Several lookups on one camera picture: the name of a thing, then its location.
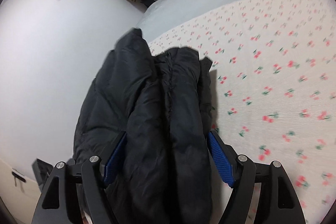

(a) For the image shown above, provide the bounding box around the black quilted puffer jacket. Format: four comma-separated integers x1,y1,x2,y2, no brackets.
66,28,213,223

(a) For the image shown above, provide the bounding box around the cherry print bed sheet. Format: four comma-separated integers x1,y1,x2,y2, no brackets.
150,0,335,223

